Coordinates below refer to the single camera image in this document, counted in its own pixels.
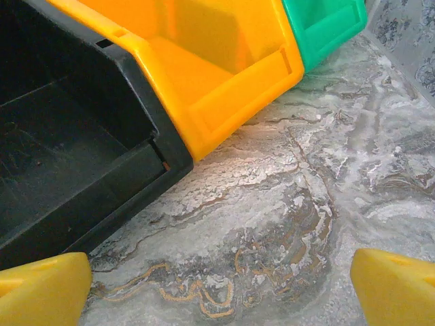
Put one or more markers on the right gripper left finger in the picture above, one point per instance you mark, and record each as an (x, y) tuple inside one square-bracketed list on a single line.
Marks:
[(44, 292)]

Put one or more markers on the yellow plastic bin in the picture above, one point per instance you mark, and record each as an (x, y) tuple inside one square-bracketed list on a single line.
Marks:
[(221, 102)]

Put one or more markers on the black plastic bin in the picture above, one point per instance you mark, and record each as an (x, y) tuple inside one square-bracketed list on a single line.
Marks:
[(68, 136)]

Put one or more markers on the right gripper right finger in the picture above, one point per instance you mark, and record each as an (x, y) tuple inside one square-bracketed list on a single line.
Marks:
[(397, 292)]

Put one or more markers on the green plastic bin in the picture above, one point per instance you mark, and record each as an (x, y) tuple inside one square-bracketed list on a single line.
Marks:
[(323, 51)]

